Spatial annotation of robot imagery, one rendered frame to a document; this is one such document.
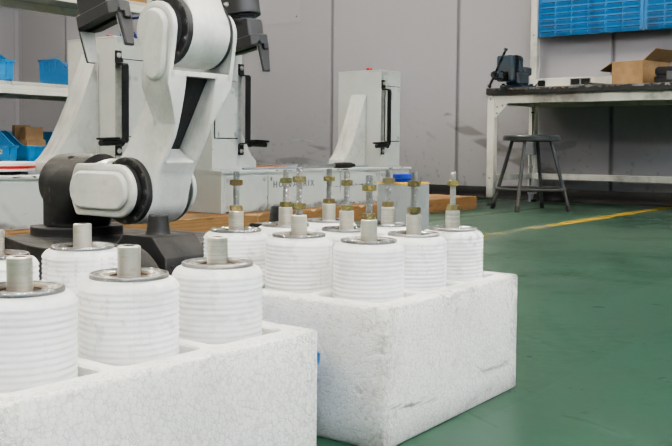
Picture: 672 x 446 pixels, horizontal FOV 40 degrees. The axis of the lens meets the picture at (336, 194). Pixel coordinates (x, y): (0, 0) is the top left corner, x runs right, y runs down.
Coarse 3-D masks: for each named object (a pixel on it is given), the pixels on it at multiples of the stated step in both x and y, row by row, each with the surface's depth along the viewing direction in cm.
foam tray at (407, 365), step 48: (480, 288) 133; (336, 336) 117; (384, 336) 112; (432, 336) 122; (480, 336) 134; (336, 384) 117; (384, 384) 113; (432, 384) 122; (480, 384) 134; (336, 432) 117; (384, 432) 113
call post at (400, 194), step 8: (384, 184) 165; (392, 184) 164; (424, 184) 166; (384, 192) 165; (392, 192) 164; (400, 192) 163; (408, 192) 162; (424, 192) 166; (384, 200) 165; (392, 200) 164; (400, 200) 163; (408, 200) 162; (424, 200) 166; (400, 208) 163; (424, 208) 166; (400, 216) 163; (424, 216) 166; (424, 224) 166
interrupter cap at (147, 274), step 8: (96, 272) 89; (104, 272) 89; (112, 272) 89; (144, 272) 90; (152, 272) 90; (160, 272) 89; (168, 272) 89; (96, 280) 85; (104, 280) 85; (112, 280) 85; (120, 280) 84; (128, 280) 85; (136, 280) 85; (144, 280) 85; (152, 280) 86
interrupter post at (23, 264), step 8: (8, 256) 79; (16, 256) 79; (24, 256) 79; (8, 264) 78; (16, 264) 78; (24, 264) 78; (32, 264) 79; (8, 272) 78; (16, 272) 78; (24, 272) 78; (32, 272) 79; (8, 280) 78; (16, 280) 78; (24, 280) 78; (32, 280) 79; (8, 288) 78; (16, 288) 78; (24, 288) 78; (32, 288) 79
